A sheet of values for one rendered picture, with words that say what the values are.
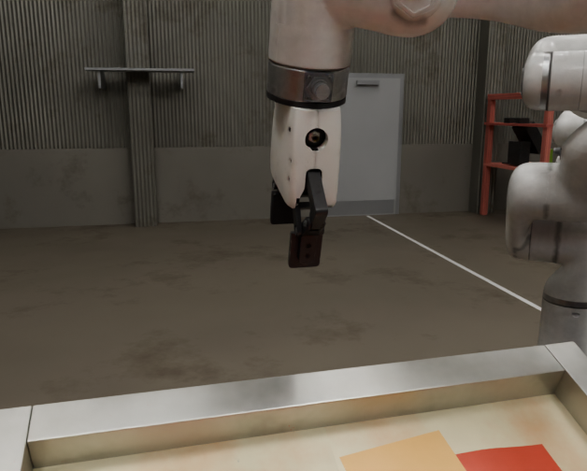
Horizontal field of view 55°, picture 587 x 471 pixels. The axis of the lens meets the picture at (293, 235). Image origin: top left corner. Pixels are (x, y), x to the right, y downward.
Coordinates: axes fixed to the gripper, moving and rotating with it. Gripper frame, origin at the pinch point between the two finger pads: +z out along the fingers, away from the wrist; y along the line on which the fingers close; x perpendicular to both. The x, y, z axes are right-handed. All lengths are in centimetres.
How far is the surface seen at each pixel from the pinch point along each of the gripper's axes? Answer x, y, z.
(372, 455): -3.8, -19.3, 12.2
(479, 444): -14.3, -19.8, 12.3
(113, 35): 55, 790, 126
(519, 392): -21.1, -15.4, 11.0
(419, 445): -8.5, -18.9, 12.2
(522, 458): -17.7, -21.8, 12.4
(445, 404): -12.7, -15.5, 11.1
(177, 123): -26, 752, 237
